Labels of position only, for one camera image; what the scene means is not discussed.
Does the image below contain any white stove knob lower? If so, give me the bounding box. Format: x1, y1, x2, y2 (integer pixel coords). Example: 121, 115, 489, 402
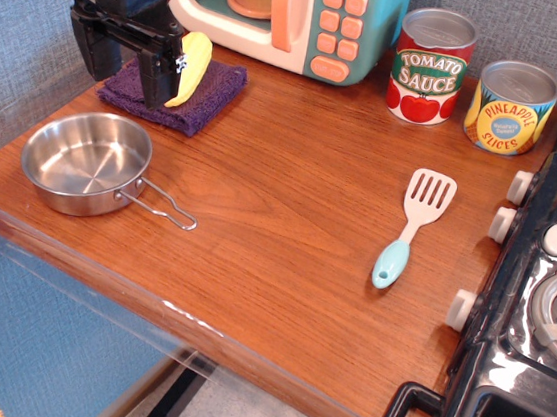
445, 289, 478, 333

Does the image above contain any purple folded cloth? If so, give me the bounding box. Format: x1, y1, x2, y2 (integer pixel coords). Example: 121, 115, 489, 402
96, 58, 248, 137

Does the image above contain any white spatula teal handle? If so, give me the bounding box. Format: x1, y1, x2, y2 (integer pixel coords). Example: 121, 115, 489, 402
371, 168, 457, 290

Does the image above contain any silver metal pan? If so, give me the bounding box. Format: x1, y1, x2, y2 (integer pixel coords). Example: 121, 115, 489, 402
20, 112, 198, 231

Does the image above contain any toy microwave teal and orange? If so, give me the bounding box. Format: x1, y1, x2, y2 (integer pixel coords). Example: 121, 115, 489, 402
170, 0, 410, 86

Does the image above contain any white stove knob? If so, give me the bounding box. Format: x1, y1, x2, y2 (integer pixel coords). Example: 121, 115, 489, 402
445, 289, 478, 333
506, 171, 535, 206
487, 207, 517, 244

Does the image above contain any pineapple slices can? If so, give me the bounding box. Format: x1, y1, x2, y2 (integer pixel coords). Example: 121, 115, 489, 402
463, 60, 557, 156

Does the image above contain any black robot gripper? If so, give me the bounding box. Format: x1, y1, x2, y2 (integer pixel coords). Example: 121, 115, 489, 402
70, 0, 186, 110

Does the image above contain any tomato sauce can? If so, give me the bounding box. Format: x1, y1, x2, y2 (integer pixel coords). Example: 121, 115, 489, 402
386, 8, 479, 125

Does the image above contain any white stove knob upper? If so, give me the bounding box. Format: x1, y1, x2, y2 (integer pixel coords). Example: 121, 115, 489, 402
506, 171, 535, 206

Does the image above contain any white stove knob middle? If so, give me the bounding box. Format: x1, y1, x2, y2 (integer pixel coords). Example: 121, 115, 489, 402
487, 207, 517, 244

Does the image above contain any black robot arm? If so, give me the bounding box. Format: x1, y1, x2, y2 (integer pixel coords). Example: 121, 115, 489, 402
70, 0, 186, 110

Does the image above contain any yellow corn cob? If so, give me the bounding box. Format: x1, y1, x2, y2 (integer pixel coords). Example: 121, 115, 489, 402
164, 31, 213, 108

